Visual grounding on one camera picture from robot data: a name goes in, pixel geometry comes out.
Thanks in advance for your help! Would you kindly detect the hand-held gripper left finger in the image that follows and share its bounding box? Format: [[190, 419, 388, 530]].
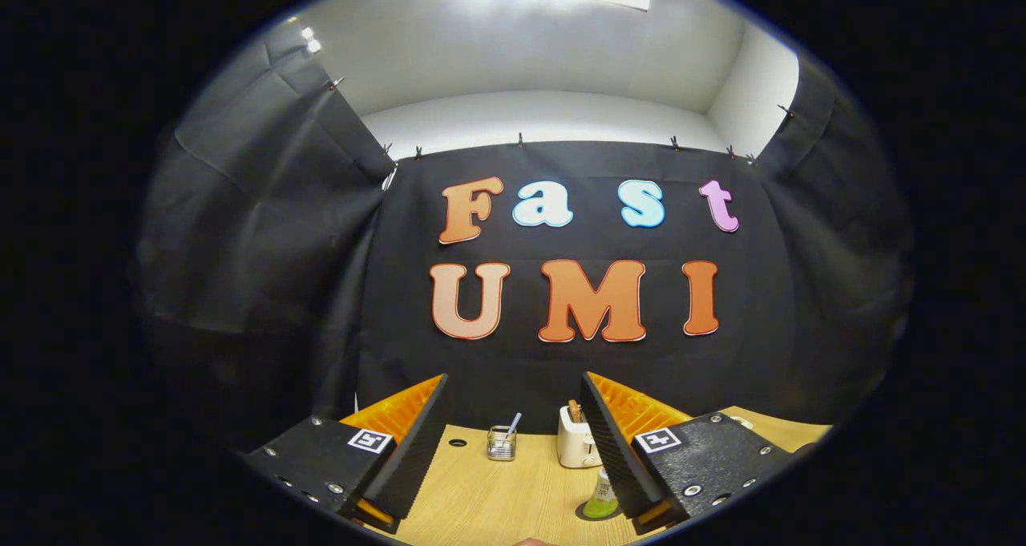
[[240, 372, 450, 535]]

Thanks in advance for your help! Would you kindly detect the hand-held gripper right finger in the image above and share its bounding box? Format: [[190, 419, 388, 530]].
[[580, 370, 802, 535]]

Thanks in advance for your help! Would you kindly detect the white green label juice bottle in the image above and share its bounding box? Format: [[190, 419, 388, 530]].
[[582, 466, 620, 520]]

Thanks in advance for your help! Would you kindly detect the white toaster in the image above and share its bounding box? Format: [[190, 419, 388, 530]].
[[557, 399, 604, 469]]

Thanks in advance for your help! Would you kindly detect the glass jar with straws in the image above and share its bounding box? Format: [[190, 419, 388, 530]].
[[487, 412, 523, 462]]

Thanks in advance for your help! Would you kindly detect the wooden table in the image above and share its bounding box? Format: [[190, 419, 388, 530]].
[[385, 406, 834, 546]]

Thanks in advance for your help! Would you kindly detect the black backdrop cloth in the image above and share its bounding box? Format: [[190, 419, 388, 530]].
[[132, 17, 915, 459]]

